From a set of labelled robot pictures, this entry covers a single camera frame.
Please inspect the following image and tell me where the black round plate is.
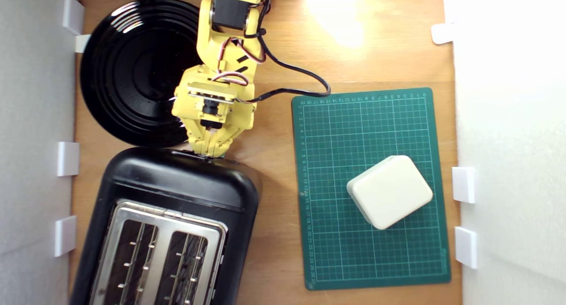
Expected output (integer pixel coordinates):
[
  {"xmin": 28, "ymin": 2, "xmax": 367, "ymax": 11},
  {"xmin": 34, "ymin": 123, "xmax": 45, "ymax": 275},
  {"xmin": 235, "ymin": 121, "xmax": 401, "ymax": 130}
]
[{"xmin": 80, "ymin": 0, "xmax": 208, "ymax": 147}]

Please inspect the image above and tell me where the black two-slot toaster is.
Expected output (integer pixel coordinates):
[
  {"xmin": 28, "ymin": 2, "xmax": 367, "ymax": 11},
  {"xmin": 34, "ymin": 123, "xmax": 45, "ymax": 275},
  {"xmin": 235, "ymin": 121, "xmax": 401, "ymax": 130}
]
[{"xmin": 69, "ymin": 146, "xmax": 261, "ymax": 305}]

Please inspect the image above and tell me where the green cutting mat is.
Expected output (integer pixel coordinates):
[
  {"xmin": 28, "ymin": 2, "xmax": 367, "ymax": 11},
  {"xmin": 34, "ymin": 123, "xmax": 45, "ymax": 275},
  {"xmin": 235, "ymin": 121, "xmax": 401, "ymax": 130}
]
[{"xmin": 291, "ymin": 88, "xmax": 452, "ymax": 291}]

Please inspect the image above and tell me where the white block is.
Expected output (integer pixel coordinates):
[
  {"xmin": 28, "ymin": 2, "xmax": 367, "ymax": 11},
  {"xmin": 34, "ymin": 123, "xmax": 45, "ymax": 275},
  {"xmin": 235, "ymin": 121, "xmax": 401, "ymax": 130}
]
[{"xmin": 346, "ymin": 155, "xmax": 434, "ymax": 230}]

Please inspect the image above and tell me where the black camera cable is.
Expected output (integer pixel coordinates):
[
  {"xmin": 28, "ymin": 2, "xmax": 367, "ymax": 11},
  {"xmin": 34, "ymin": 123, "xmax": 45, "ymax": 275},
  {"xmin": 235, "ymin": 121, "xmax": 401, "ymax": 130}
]
[{"xmin": 239, "ymin": 0, "xmax": 332, "ymax": 104}]

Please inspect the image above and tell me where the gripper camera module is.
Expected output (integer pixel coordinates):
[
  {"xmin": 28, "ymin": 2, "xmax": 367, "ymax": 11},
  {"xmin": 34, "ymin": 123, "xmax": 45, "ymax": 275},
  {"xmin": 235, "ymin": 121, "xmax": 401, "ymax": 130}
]
[{"xmin": 188, "ymin": 85, "xmax": 235, "ymax": 130}]

